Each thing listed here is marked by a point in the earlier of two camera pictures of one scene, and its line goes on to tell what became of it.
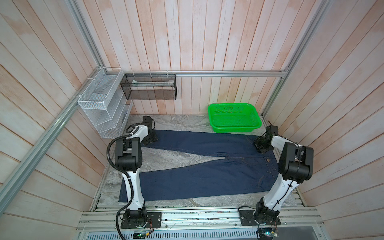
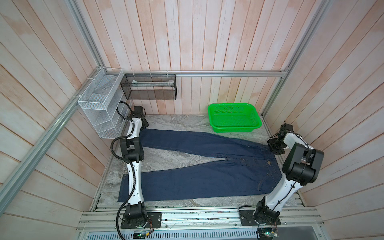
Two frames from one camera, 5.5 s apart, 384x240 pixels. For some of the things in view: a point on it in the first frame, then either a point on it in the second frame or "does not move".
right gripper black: [256, 141] → [270, 141]
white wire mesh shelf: [106, 102] does not move
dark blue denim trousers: [241, 166] does not move
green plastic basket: [233, 117] does not move
